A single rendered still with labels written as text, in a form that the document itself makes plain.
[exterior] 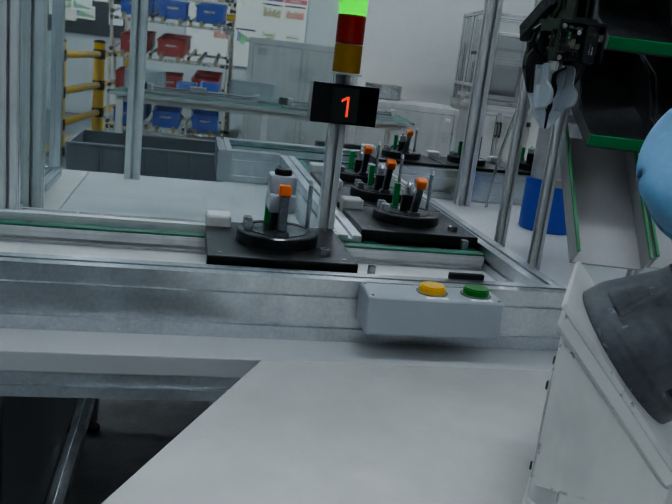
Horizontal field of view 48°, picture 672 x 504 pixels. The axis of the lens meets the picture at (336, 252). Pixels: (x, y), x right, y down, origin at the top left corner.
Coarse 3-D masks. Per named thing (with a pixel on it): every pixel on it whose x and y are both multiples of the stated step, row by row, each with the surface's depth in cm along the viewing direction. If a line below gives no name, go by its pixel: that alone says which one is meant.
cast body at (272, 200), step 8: (280, 168) 127; (288, 168) 128; (272, 176) 125; (280, 176) 125; (288, 176) 126; (272, 184) 125; (288, 184) 126; (296, 184) 126; (272, 192) 126; (272, 200) 125; (272, 208) 125; (288, 208) 126
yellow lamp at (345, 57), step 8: (336, 48) 134; (344, 48) 133; (352, 48) 133; (360, 48) 134; (336, 56) 134; (344, 56) 133; (352, 56) 133; (360, 56) 135; (336, 64) 134; (344, 64) 134; (352, 64) 134; (360, 64) 135; (344, 72) 134; (352, 72) 134
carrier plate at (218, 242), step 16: (208, 240) 125; (224, 240) 126; (320, 240) 134; (336, 240) 135; (208, 256) 116; (224, 256) 117; (240, 256) 118; (256, 256) 119; (272, 256) 120; (288, 256) 121; (304, 256) 122; (320, 256) 123; (336, 256) 124; (352, 272) 121
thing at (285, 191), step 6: (282, 186) 122; (288, 186) 122; (282, 192) 122; (288, 192) 122; (282, 198) 123; (288, 198) 123; (282, 204) 123; (288, 204) 123; (282, 210) 123; (282, 216) 123; (282, 222) 124; (282, 228) 124
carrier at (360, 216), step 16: (432, 176) 162; (352, 208) 165; (368, 208) 168; (384, 208) 156; (400, 208) 160; (352, 224) 155; (368, 224) 151; (384, 224) 153; (400, 224) 154; (416, 224) 154; (432, 224) 156; (448, 224) 161; (384, 240) 148; (400, 240) 149; (416, 240) 149; (432, 240) 150; (448, 240) 150
